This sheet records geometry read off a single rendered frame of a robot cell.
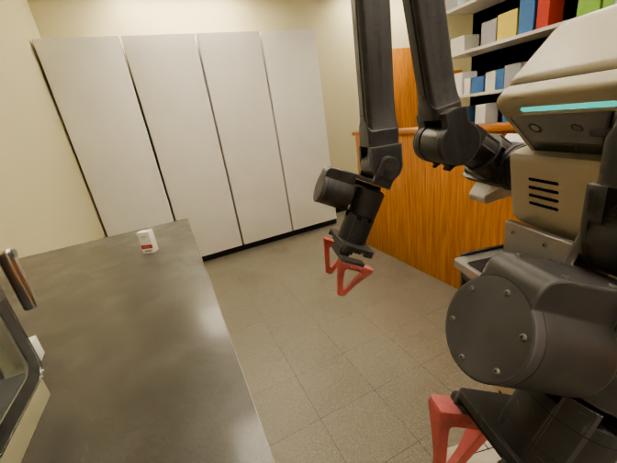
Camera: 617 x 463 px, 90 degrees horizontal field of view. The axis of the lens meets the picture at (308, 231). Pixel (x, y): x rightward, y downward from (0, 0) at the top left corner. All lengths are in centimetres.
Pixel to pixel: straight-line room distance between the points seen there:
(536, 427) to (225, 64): 343
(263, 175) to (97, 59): 173
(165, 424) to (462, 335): 44
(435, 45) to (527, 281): 49
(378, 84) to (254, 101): 298
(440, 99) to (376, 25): 16
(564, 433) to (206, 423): 41
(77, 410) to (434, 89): 78
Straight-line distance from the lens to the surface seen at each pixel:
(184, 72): 343
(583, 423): 26
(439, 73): 63
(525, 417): 27
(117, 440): 57
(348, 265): 56
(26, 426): 66
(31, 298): 58
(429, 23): 63
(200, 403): 55
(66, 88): 345
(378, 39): 58
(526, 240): 61
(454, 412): 33
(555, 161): 57
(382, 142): 57
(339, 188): 56
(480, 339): 20
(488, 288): 20
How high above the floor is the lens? 131
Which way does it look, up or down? 20 degrees down
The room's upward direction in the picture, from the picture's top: 9 degrees counter-clockwise
